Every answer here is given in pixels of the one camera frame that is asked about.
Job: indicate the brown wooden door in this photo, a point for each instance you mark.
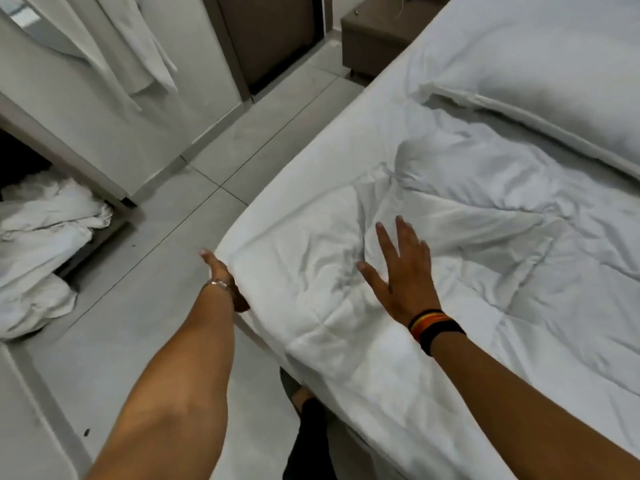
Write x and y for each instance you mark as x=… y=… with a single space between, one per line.
x=270 y=34

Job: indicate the person's left forearm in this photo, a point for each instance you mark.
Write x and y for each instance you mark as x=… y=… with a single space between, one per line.
x=175 y=389

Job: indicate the person's right hand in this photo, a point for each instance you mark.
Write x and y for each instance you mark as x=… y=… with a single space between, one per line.
x=407 y=289

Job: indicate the pile of white linen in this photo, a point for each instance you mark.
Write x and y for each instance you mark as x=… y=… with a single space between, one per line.
x=40 y=244

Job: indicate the white bed sheet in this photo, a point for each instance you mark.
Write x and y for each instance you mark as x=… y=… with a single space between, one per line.
x=350 y=134

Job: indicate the person's left hand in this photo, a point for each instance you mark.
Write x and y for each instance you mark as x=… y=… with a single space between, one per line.
x=222 y=274

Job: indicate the person's black trouser leg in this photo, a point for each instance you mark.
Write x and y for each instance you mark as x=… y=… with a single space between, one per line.
x=310 y=444

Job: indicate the white hanging robe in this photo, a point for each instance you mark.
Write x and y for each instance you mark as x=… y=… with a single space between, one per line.
x=130 y=44

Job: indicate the white quilted duvet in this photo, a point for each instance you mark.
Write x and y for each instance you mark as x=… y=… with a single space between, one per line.
x=500 y=244

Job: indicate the white wardrobe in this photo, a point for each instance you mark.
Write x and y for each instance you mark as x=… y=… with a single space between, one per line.
x=90 y=119

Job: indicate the person's left fingers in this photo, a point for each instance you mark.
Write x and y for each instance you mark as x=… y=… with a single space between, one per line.
x=212 y=262

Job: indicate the black orange striped wristband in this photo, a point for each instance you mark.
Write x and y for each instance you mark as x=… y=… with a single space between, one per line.
x=435 y=327

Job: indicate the person's foot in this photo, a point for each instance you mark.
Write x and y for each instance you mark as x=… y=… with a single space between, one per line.
x=297 y=389

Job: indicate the person's right middle finger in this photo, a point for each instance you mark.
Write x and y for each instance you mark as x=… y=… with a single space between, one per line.
x=406 y=237

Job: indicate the person's right thumb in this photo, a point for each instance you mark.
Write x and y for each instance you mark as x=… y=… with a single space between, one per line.
x=372 y=277

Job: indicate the brown nightstand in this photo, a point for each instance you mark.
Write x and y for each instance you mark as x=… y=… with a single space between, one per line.
x=385 y=34

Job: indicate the person's right forearm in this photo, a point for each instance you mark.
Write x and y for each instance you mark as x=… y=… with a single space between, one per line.
x=520 y=409

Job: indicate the white pillow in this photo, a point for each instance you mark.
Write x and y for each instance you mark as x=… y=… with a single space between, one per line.
x=550 y=69

